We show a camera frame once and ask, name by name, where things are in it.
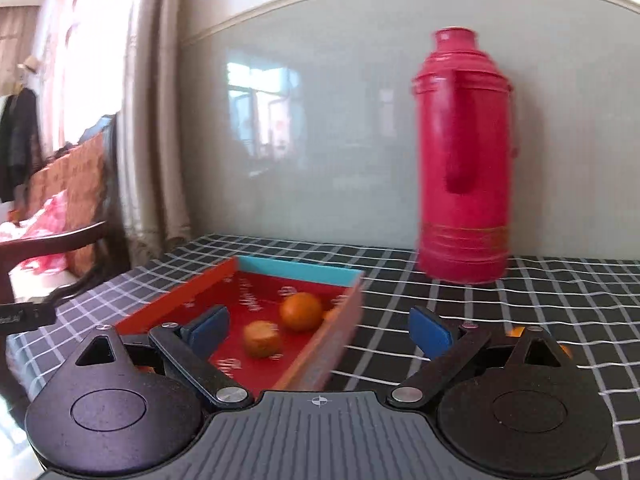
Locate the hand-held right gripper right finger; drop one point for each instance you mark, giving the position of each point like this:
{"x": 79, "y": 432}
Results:
{"x": 430, "y": 332}

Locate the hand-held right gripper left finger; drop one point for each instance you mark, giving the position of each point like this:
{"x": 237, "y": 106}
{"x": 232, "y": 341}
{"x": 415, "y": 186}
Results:
{"x": 207, "y": 332}

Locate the cut orange carrot piece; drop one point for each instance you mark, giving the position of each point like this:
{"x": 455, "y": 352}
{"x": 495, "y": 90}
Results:
{"x": 261, "y": 339}

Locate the colourful cardboard box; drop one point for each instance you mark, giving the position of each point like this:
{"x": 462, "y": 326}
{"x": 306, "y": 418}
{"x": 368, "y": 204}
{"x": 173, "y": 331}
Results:
{"x": 260, "y": 285}

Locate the medium orange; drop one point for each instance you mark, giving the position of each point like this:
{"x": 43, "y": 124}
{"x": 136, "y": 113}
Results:
{"x": 300, "y": 311}

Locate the large orange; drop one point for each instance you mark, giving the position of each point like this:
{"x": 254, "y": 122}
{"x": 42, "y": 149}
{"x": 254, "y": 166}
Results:
{"x": 515, "y": 331}

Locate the red plastic bag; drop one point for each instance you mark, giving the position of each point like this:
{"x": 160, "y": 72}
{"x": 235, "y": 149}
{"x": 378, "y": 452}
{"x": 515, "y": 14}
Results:
{"x": 40, "y": 225}

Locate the black white checkered tablecloth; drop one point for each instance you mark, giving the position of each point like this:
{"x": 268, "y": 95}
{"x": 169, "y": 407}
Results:
{"x": 550, "y": 300}

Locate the wooden chair with patterned cushion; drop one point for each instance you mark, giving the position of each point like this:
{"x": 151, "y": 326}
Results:
{"x": 75, "y": 185}

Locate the dark hanging jacket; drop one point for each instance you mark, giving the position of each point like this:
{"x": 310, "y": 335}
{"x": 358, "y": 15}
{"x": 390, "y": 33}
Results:
{"x": 20, "y": 145}

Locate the red thermos flask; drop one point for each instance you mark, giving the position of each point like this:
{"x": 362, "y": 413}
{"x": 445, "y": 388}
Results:
{"x": 465, "y": 160}

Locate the beige curtain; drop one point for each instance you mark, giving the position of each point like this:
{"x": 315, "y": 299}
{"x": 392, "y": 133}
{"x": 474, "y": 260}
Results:
{"x": 155, "y": 110}

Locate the straw hat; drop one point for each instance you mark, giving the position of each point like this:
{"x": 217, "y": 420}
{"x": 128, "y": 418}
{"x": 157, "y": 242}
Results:
{"x": 30, "y": 64}

